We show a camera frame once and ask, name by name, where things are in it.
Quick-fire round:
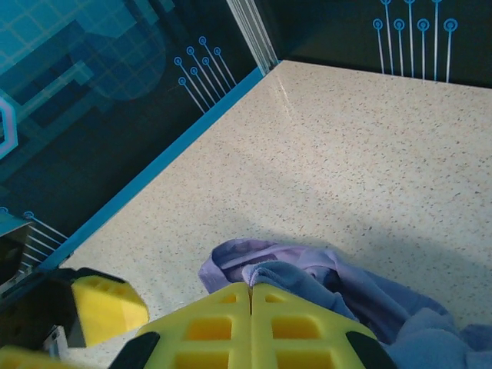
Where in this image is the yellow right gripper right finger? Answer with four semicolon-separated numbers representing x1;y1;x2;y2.
251;283;397;369

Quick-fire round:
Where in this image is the aluminium frame post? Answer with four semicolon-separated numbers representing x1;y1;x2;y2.
225;0;278;76

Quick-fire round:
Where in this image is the purple t-shirt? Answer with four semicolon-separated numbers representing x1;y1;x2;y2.
198;238;492;369

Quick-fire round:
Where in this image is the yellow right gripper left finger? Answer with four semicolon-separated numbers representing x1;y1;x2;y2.
111;282;251;369

